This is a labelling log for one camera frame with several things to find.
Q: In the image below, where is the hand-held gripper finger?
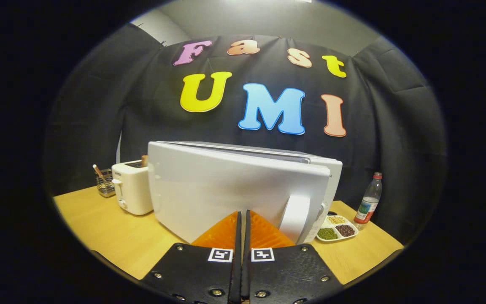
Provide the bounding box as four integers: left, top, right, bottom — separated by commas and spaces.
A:
141, 210, 242, 304
242, 210, 344, 304

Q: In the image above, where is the white toaster oven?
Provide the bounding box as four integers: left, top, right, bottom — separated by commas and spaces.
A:
147, 141, 343, 245

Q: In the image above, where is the white bread toaster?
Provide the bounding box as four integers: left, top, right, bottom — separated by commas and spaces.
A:
111, 160, 154, 216

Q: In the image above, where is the white divided bean dish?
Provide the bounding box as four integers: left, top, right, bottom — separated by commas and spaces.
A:
316, 214, 359, 242

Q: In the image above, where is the clear plastic water bottle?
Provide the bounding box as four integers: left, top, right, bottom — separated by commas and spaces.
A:
354, 172, 383, 231

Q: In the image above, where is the wooden stick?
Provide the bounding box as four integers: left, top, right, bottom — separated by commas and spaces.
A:
92, 164, 108, 183

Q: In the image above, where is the wire mesh utensil basket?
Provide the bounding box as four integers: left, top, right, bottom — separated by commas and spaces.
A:
96, 169, 116, 198

